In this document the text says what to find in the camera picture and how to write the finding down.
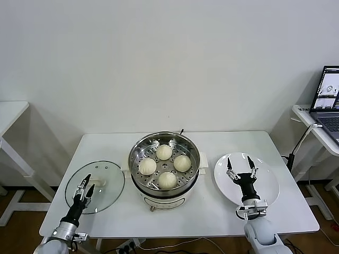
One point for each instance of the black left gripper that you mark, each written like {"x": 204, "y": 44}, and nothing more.
{"x": 75, "y": 211}

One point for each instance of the white round plate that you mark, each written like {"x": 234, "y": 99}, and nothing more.
{"x": 265, "y": 180}

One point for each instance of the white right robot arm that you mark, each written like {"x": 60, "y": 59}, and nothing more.
{"x": 259, "y": 232}

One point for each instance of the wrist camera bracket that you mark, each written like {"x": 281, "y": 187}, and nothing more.
{"x": 81, "y": 236}
{"x": 258, "y": 209}

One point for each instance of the round glass lid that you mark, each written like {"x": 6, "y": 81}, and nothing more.
{"x": 106, "y": 180}

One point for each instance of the white steamed baozi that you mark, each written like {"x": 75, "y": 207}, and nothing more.
{"x": 182, "y": 163}
{"x": 164, "y": 152}
{"x": 147, "y": 166}
{"x": 167, "y": 180}

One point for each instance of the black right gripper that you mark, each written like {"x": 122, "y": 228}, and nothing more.
{"x": 247, "y": 185}

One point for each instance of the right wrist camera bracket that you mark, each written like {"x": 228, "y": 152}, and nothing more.
{"x": 258, "y": 209}

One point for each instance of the white power strip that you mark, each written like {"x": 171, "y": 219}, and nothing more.
{"x": 131, "y": 243}

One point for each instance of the white table leg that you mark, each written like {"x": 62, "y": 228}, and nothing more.
{"x": 99, "y": 244}

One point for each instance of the grey open laptop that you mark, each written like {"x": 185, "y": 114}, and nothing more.
{"x": 328, "y": 121}

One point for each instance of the white empty side table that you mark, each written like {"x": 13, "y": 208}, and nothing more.
{"x": 13, "y": 111}

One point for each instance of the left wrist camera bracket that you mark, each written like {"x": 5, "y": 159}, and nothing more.
{"x": 81, "y": 236}

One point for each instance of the perforated steel steamer basket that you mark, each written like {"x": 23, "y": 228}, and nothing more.
{"x": 137, "y": 158}

